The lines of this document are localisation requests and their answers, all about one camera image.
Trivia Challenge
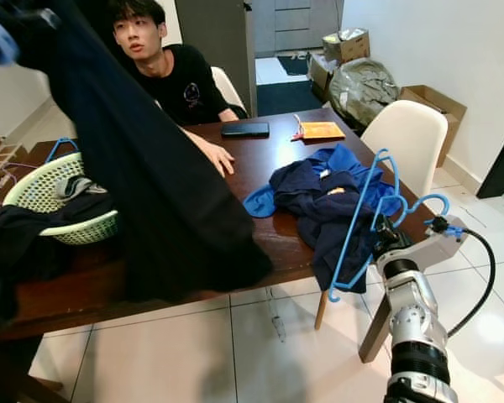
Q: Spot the blue plastic clothes hanger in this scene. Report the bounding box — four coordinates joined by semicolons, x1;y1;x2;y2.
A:
328;147;452;303
44;137;81;169

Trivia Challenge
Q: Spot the navy shirt with yellow badge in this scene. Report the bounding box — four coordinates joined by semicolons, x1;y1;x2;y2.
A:
269;158;396;295

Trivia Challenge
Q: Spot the black garment with print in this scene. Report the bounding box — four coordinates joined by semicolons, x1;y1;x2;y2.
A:
25;0;274;305

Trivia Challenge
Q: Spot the dark brown wooden table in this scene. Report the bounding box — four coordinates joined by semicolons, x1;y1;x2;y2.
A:
0;107;454;403

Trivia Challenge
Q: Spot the white plastic chair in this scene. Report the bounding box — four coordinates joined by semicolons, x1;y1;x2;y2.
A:
315;99;450;330
208;65;249;118

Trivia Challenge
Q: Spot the yellow envelope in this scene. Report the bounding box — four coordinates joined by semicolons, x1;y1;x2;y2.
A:
290;113;347;142

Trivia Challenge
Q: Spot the large open cardboard box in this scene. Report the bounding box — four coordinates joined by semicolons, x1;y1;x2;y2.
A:
399;84;469;169

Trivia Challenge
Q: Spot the grey green sack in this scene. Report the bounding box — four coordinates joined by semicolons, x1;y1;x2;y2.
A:
328;57;400;128

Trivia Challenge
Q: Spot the dark navy garment white logo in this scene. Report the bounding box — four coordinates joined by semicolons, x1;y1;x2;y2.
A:
0;197;118;282

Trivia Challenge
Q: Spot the black smartphone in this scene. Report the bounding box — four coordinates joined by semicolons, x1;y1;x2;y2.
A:
220;122;271;139

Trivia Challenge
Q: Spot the pale green laundry basket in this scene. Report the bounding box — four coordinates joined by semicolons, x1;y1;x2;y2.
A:
2;151;120;246

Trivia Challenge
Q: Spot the small filled cardboard box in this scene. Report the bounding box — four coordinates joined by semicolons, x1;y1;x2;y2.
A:
322;28;370;64

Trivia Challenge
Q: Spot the grey cloth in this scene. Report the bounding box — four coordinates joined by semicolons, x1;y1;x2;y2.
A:
55;175;110;201

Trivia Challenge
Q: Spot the grey drawer cabinet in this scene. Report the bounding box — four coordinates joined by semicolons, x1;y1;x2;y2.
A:
256;0;344;58

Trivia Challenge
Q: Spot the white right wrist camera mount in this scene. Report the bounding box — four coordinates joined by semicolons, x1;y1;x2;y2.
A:
386;214;470;274

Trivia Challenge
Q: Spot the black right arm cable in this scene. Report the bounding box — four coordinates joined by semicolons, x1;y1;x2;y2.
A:
433;217;496;341

